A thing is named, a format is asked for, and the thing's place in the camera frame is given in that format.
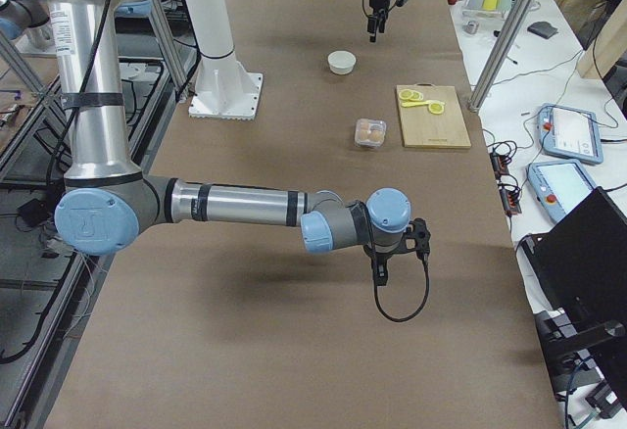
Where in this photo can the clear plastic egg box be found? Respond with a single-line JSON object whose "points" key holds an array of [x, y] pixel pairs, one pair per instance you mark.
{"points": [[374, 124]]}

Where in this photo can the brown egg in box front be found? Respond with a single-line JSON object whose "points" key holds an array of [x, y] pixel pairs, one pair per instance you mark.
{"points": [[376, 137]]}

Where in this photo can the white bowl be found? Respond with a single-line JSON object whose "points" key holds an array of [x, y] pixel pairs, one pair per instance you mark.
{"points": [[341, 62]]}

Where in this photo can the upper lemon slice of pair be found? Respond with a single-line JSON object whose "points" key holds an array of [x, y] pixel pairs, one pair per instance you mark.
{"points": [[415, 96]]}

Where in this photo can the yellow plastic knife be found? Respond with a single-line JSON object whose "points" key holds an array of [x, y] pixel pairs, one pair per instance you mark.
{"points": [[407, 104]]}

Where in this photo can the clear dish rack tray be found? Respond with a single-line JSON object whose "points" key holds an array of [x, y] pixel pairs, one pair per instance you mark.
{"points": [[490, 5]]}

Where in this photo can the small metal cylinder cup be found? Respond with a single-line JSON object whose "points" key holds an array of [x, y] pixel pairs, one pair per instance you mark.
{"points": [[471, 27]]}

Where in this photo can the lemon slice near knife tip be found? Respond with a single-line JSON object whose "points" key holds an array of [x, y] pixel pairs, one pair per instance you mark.
{"points": [[436, 107]]}

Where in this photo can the wooden cutting board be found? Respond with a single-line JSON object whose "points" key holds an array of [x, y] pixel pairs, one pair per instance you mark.
{"points": [[421, 129]]}

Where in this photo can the small black square pad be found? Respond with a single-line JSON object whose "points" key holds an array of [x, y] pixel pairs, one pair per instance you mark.
{"points": [[542, 29]]}

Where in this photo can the near blue teach pendant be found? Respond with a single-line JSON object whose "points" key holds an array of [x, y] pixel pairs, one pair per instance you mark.
{"points": [[560, 186]]}

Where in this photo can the blue teach pendant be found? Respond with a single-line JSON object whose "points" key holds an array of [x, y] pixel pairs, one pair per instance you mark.
{"points": [[570, 133], [560, 186]]}

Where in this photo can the far blue teach pendant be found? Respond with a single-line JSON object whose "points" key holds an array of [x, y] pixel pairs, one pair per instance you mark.
{"points": [[570, 133]]}

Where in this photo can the aluminium frame post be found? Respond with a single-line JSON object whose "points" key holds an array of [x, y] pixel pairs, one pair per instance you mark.
{"points": [[499, 53]]}

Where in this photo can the white camera pedestal column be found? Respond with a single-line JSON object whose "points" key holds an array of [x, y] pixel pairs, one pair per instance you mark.
{"points": [[223, 87]]}

